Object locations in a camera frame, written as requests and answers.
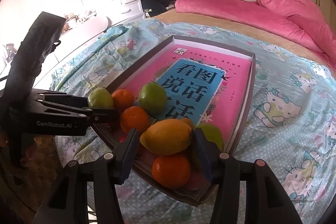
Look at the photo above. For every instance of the small greenish tangerine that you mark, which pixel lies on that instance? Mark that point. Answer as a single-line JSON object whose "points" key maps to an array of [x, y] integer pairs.
{"points": [[187, 122]]}

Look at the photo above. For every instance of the red cherry tomato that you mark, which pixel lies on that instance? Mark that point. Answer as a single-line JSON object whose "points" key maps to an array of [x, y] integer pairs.
{"points": [[122, 138]]}

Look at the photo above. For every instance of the white dresser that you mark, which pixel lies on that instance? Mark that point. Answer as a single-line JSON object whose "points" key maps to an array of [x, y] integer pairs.
{"points": [[131, 3]]}

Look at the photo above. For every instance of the grey cardboard box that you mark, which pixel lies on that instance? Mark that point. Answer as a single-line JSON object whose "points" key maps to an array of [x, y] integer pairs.
{"points": [[241, 119]]}

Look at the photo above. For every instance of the orange tangerine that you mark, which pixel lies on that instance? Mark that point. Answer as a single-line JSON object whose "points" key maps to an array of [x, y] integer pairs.
{"points": [[171, 170], [134, 119], [122, 99]]}

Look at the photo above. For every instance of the pink book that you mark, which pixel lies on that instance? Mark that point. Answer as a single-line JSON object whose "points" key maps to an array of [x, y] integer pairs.
{"points": [[236, 87]]}

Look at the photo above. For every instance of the yellow mango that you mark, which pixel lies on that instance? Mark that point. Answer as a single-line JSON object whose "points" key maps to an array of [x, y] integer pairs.
{"points": [[166, 137]]}

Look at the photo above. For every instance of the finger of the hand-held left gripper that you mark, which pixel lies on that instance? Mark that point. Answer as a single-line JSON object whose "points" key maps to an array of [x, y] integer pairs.
{"points": [[73, 100], [107, 116]]}

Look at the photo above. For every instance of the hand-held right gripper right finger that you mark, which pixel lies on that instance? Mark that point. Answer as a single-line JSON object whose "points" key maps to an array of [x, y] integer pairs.
{"points": [[207, 161]]}

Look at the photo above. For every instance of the pink blanket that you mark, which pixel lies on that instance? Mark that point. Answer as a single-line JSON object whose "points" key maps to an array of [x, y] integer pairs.
{"points": [[210, 3]]}

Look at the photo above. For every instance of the white desk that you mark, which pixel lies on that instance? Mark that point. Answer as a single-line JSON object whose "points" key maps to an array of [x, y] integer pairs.
{"points": [[89, 27]]}

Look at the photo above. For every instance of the pink quilt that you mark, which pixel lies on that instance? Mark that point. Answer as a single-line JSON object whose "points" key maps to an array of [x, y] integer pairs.
{"points": [[283, 1]]}

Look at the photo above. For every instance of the green jujube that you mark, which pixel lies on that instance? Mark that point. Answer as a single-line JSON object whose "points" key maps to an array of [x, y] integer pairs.
{"points": [[212, 134], [152, 98], [99, 98]]}

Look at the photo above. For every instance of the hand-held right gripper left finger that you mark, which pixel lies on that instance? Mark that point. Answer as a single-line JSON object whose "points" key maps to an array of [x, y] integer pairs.
{"points": [[130, 158]]}

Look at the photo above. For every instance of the light blue cartoon cat blanket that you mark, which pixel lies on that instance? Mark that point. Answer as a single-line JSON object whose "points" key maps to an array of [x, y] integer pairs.
{"points": [[288, 82]]}

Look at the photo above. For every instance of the bed with beige sheet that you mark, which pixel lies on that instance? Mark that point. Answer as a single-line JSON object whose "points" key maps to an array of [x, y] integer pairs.
{"points": [[223, 22]]}

